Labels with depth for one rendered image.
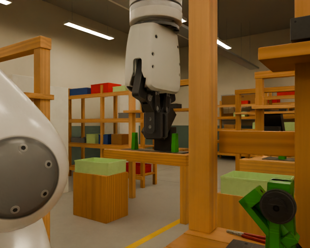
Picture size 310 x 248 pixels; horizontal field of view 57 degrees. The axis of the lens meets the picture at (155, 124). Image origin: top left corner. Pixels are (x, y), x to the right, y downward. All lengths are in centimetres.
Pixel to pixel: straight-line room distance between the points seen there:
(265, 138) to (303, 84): 24
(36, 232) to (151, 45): 29
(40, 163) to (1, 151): 3
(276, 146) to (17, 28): 755
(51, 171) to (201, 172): 91
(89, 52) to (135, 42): 903
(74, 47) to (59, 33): 58
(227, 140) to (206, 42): 40
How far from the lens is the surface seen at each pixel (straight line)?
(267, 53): 96
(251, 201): 74
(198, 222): 120
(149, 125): 44
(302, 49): 95
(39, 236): 41
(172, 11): 46
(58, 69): 862
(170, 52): 46
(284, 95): 782
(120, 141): 633
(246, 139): 117
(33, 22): 847
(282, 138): 114
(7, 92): 29
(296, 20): 103
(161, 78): 43
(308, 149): 105
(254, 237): 117
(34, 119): 28
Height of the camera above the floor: 130
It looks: level
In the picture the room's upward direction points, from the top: straight up
